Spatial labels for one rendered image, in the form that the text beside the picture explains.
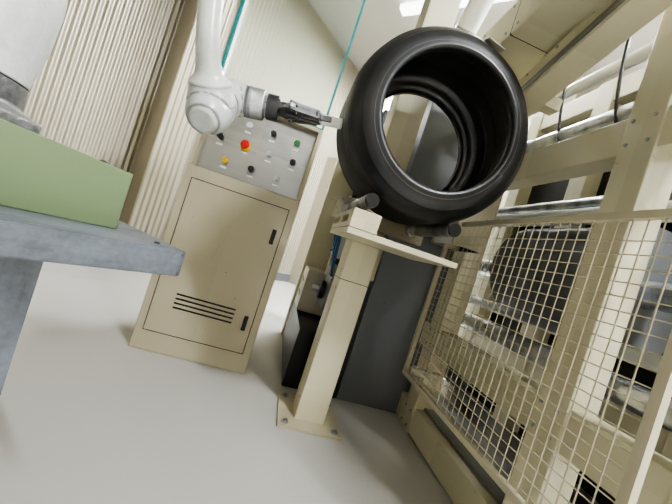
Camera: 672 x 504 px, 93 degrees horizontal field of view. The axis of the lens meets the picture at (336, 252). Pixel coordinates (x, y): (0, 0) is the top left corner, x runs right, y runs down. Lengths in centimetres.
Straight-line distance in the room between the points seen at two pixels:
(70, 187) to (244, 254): 112
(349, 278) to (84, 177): 100
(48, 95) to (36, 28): 278
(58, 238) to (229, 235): 119
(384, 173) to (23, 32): 75
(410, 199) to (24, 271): 84
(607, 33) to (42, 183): 138
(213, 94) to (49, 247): 55
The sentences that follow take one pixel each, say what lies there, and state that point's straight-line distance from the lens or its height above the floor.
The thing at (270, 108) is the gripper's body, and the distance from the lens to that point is 105.
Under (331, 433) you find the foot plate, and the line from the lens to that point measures 150.
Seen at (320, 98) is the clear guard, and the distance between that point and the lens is 177.
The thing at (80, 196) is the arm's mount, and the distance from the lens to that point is 58.
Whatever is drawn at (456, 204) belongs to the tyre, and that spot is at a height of 97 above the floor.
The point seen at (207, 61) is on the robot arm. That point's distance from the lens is 92.
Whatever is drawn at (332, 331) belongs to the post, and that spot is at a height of 40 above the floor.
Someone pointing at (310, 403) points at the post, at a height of 9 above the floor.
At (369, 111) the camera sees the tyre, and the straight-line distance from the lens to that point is 99.
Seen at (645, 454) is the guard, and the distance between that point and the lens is 82.
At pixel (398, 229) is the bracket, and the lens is 136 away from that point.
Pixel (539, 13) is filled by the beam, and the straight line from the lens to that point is 142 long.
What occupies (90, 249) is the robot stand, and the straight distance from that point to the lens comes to 49.
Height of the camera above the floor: 72
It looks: level
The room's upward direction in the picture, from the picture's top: 18 degrees clockwise
